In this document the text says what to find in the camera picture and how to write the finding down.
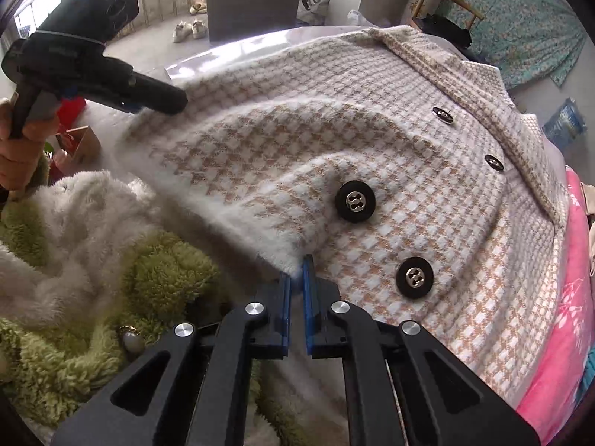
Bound beige houndstooth knit coat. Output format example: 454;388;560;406
116;26;569;405

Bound person's left hand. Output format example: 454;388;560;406
0;99;60;190

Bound cardboard box with items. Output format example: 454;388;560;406
49;126;101;176

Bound pair of beige shoes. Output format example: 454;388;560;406
173;20;208;43

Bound white fluffy blanket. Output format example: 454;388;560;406
0;168;308;446

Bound pink floral bedsheet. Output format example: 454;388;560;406
516;167;594;445

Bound green fluffy garment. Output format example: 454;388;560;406
0;155;308;446

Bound black bag on chair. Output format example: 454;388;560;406
415;14;472;48

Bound blue water bottle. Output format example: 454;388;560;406
544;98;587;151

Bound wooden chair with dark seat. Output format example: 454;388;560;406
409;0;485;51

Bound teal floral hanging cloth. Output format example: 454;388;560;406
465;0;587;89

